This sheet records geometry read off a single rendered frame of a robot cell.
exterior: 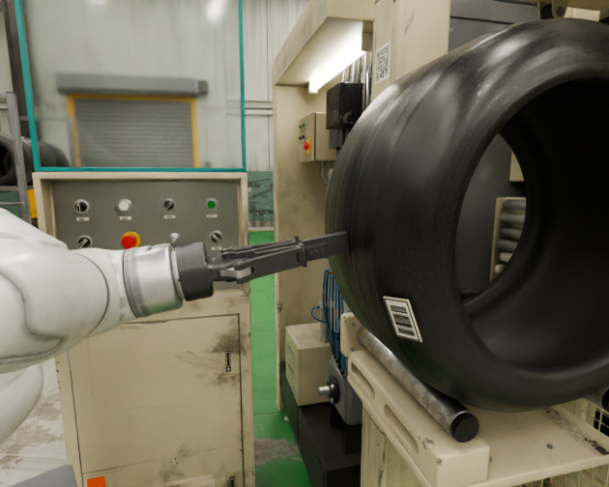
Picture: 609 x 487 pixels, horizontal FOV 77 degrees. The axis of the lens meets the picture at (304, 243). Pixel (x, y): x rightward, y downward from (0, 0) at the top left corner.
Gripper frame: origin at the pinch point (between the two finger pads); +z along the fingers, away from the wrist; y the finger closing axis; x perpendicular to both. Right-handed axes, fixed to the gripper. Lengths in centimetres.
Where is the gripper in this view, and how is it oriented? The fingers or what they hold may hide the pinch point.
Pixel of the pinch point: (325, 245)
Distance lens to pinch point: 55.4
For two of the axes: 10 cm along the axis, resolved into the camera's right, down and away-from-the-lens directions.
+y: -2.5, -1.7, 9.5
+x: 1.4, 9.7, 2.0
